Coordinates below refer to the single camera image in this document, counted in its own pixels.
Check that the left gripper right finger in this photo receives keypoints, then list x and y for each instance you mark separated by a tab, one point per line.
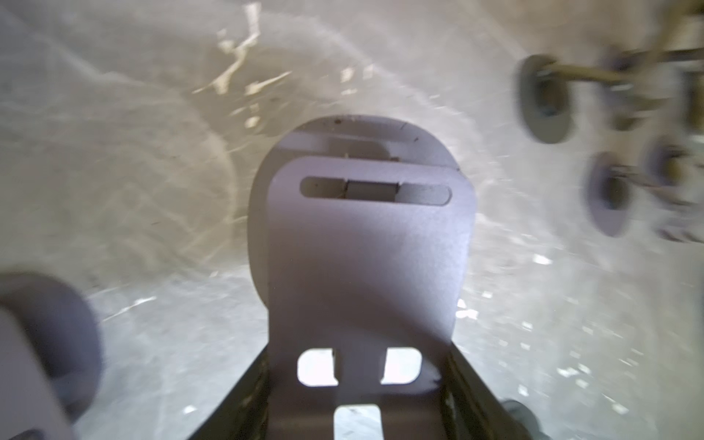
471	411

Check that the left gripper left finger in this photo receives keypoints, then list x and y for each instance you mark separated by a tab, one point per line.
244	413

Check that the purple phone stand front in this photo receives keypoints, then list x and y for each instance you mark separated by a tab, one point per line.
52	357

